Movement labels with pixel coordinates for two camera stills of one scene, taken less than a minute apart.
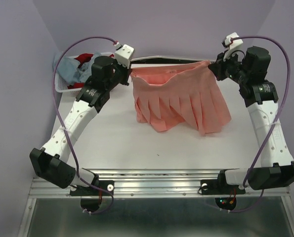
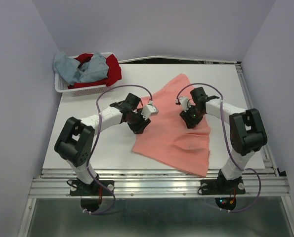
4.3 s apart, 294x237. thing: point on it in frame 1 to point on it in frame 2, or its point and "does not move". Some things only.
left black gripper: [125, 70] to [139, 128]
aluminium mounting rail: [154, 183] does not move
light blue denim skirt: [68, 68] does not move
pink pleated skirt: [165, 96] to [168, 138]
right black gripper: [220, 66] to [190, 123]
